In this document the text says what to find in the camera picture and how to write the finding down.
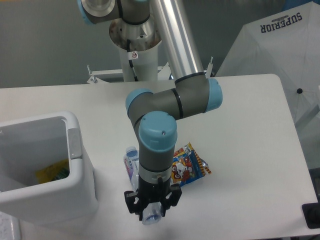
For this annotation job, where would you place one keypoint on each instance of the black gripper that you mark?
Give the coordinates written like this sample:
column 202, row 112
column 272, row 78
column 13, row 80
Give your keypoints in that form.
column 152, row 200

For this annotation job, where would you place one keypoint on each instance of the clear crushed plastic bottle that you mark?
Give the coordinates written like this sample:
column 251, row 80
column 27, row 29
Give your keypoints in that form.
column 135, row 175

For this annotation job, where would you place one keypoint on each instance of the blue snack bag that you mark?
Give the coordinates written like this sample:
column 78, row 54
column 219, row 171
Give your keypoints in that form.
column 187, row 166

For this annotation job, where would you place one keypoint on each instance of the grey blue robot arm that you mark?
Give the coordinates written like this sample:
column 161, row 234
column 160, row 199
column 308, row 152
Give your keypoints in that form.
column 137, row 26

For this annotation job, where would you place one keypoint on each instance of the yellow wrapper in can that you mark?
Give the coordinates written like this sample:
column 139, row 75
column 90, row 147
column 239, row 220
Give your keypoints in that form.
column 56, row 171

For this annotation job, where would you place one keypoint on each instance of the white trash can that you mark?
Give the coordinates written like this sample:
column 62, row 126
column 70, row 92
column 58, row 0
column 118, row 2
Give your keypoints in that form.
column 31, row 144

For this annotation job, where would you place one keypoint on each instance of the black device at edge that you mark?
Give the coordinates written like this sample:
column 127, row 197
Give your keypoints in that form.
column 311, row 212

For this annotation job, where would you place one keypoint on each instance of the white Superior umbrella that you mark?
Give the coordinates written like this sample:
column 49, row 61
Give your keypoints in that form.
column 286, row 44

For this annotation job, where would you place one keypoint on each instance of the white metal base frame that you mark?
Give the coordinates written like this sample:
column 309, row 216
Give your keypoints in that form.
column 116, row 75

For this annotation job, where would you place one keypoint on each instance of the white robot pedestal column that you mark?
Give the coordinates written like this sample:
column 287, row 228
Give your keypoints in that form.
column 139, row 66

